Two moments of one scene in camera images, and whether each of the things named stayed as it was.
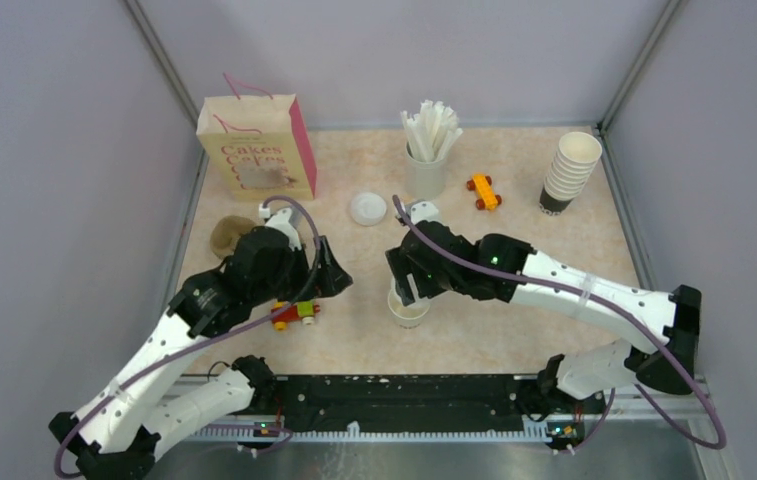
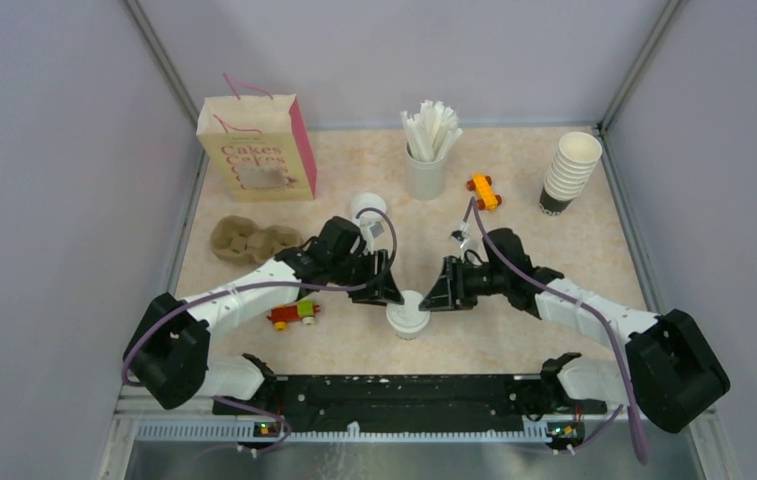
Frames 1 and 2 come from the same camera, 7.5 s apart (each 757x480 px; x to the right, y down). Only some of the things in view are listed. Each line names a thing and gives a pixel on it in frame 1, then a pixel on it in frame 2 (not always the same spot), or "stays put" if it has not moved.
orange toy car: [486, 199] stays put
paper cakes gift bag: [262, 143] stays put
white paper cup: [410, 316] -> [408, 336]
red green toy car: [284, 312] stays put
